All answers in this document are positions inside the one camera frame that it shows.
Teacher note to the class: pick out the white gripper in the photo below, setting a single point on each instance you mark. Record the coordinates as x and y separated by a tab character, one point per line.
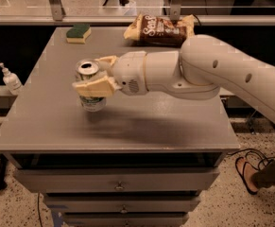
128	71

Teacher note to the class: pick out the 7up soda can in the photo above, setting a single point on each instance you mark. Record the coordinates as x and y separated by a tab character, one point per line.
85	70

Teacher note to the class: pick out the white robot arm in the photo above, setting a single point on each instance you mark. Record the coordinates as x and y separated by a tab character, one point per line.
198	70

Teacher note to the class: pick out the green yellow sponge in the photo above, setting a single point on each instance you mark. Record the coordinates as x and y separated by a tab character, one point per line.
78	34

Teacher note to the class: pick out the brown chip bag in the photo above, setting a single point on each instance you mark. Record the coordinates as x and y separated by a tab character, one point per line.
157	30

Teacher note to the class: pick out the grey drawer cabinet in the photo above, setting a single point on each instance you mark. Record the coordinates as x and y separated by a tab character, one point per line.
47	129

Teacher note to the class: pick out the white pump bottle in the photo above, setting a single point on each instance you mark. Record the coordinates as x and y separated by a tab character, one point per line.
11	80

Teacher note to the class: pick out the top drawer with knob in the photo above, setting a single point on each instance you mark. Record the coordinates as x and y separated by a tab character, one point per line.
117	179

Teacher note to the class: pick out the drawer with knob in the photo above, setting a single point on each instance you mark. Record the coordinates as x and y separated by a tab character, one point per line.
122	204
117	179

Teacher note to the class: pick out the middle drawer with knob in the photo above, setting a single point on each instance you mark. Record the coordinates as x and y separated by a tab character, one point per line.
122	204

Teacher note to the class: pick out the bottom drawer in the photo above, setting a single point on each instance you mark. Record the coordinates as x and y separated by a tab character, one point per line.
126	220

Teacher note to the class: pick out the black stand leg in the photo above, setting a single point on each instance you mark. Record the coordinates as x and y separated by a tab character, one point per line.
3	167

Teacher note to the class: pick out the foot in flip flop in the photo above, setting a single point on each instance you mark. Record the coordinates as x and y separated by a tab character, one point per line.
246	171

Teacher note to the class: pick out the metal rail frame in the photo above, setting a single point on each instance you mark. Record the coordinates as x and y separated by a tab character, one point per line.
66	12

